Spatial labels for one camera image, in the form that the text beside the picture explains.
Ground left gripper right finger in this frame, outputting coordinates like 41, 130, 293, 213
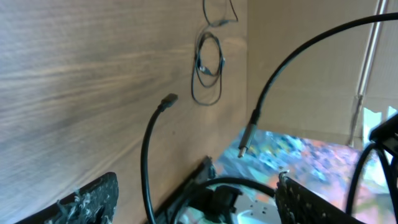
275, 172, 362, 224

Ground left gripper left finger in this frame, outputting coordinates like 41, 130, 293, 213
17, 172, 119, 224

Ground black usb cable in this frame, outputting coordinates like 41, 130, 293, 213
140, 93, 179, 224
190, 0, 239, 106

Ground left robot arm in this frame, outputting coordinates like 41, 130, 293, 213
21, 108, 397, 224

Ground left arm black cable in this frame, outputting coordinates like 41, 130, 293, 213
238, 12, 398, 159

